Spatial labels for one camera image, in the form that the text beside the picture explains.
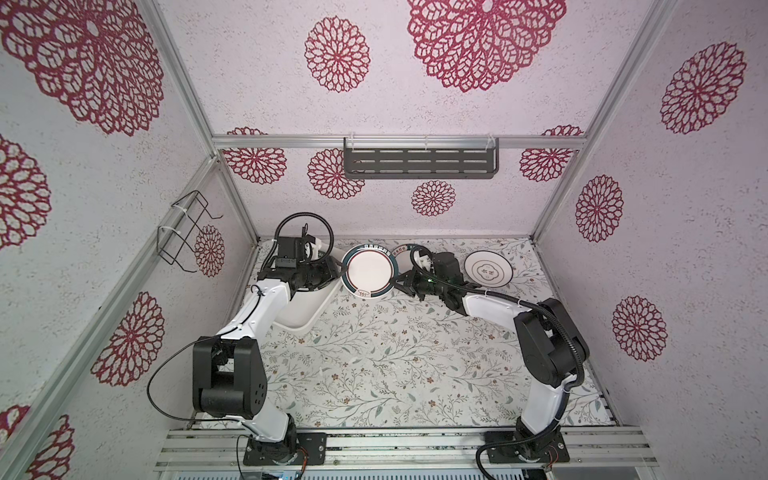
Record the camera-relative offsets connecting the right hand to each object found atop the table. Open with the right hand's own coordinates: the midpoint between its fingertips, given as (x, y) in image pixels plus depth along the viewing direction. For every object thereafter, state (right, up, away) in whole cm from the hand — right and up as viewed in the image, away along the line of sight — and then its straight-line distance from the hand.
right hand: (389, 276), depth 88 cm
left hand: (-14, 0, 0) cm, 14 cm away
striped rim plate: (-5, +1, +4) cm, 7 cm away
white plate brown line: (+37, +2, +22) cm, 43 cm away
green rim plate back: (+6, +8, +30) cm, 31 cm away
